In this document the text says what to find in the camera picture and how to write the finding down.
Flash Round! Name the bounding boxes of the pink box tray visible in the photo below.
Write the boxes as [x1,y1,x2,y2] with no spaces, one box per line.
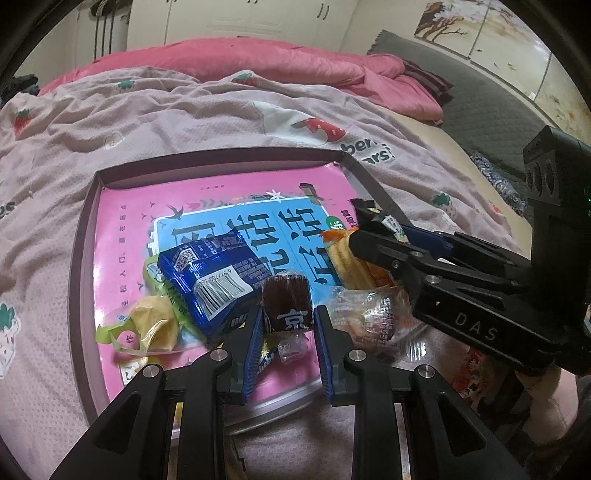
[68,146,419,437]

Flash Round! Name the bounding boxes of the blue cookie packet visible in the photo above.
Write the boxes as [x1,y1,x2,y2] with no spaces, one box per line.
[156,231,274,348]

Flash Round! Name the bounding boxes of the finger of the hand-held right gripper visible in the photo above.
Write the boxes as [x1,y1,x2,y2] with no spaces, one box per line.
[348,228,462,297]
[358,212,532,267]

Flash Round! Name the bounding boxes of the white wardrobe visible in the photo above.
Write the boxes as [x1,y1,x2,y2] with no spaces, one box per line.
[124,0,362,52]

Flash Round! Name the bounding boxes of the grey blanket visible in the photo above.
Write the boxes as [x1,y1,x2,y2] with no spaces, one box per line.
[366,30,557,178]

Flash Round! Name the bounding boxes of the clear packet of brown snack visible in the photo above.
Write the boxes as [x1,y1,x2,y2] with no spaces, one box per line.
[330,285,428,357]

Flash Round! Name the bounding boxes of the black cartoon snack packet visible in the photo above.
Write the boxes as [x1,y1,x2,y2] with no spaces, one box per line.
[348,198,409,243]

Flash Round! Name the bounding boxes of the strawberry printed pink blanket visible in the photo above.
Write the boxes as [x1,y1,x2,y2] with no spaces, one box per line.
[0,65,532,480]

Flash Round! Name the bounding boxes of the tree painted sliding doors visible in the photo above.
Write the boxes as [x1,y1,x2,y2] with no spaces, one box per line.
[414,0,591,132]

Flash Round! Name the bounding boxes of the pink quilt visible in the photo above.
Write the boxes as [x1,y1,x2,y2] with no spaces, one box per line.
[38,39,445,124]

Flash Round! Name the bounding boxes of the dark floral cloth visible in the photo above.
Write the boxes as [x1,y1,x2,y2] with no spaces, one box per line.
[470,151,531,219]

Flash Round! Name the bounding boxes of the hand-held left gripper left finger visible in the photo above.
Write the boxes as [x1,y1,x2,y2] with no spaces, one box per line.
[48,308,265,480]

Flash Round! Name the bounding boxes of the red cartoon snack packet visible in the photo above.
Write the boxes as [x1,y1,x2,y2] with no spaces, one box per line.
[452,347,488,409]

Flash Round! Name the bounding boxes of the beige bed sheet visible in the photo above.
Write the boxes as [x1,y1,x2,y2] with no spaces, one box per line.
[390,110,534,252]

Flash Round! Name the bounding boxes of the person's right forearm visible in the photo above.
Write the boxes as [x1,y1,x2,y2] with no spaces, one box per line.
[521,368,588,445]

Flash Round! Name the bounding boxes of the black bag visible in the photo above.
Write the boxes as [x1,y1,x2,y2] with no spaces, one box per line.
[7,73,41,99]

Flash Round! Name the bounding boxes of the pink book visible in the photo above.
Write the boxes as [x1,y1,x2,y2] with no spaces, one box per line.
[91,161,372,409]

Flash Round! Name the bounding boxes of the dark brown snack packet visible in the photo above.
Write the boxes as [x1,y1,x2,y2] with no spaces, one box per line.
[261,272,315,334]

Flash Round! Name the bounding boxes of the dark striped pillow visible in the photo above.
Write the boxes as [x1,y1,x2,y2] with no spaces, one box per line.
[403,59,457,108]

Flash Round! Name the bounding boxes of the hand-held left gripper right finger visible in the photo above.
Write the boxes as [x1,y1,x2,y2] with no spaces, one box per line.
[315,306,532,480]

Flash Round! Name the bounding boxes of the green packet with yellow pastry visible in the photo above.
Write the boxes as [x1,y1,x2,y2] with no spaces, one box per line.
[95,256,206,357]

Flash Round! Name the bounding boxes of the orange cracker packet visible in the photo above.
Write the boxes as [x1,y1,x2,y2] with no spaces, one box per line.
[322,225,394,291]

